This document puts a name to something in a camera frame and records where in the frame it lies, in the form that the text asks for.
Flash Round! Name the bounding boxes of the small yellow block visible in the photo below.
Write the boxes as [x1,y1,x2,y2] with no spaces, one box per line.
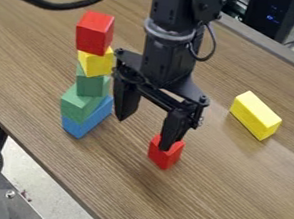
[73,42,120,81]

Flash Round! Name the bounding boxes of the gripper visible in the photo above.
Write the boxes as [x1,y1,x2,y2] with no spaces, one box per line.
[102,23,219,157]

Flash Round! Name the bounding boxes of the long yellow block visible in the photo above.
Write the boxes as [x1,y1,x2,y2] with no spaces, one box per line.
[224,88,288,144]

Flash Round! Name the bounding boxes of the small green block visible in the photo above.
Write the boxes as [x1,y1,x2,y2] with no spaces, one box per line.
[71,62,115,101]

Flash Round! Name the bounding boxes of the red block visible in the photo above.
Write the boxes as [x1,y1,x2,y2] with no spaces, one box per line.
[71,8,118,59]
[145,132,189,173]

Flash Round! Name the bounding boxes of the black computer tower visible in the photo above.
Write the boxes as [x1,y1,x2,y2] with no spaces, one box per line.
[240,0,294,46]

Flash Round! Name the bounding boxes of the blue block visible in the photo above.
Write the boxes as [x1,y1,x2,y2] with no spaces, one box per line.
[57,89,116,144]

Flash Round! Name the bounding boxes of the long green block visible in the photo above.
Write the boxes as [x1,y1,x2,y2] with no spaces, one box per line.
[56,80,113,129]

